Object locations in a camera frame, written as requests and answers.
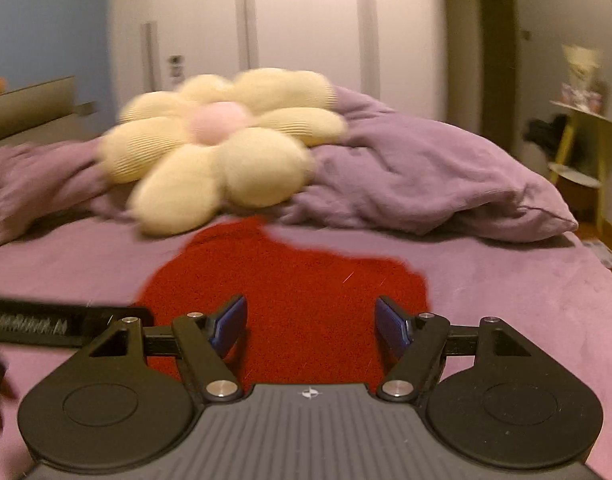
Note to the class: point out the purple bed sheet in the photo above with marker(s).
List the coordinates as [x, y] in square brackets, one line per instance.
[510, 300]

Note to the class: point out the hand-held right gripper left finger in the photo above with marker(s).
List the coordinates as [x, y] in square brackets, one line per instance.
[231, 323]

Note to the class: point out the purple crumpled duvet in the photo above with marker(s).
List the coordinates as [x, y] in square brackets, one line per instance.
[410, 175]

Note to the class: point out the paper on floor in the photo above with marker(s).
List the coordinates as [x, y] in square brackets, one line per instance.
[605, 255]

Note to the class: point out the cream flower-shaped pillow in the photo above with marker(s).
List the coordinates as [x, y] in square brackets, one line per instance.
[221, 145]

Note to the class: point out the white wardrobe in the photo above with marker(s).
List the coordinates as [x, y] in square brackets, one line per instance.
[286, 25]

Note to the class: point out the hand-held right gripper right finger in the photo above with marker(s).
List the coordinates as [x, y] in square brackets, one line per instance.
[391, 326]

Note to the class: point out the yellow side table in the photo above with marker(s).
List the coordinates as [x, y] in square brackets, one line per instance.
[583, 145]

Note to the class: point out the red cloth garment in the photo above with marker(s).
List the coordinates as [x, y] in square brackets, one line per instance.
[306, 300]

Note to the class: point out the small wall switch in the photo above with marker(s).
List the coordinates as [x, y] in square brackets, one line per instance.
[176, 64]

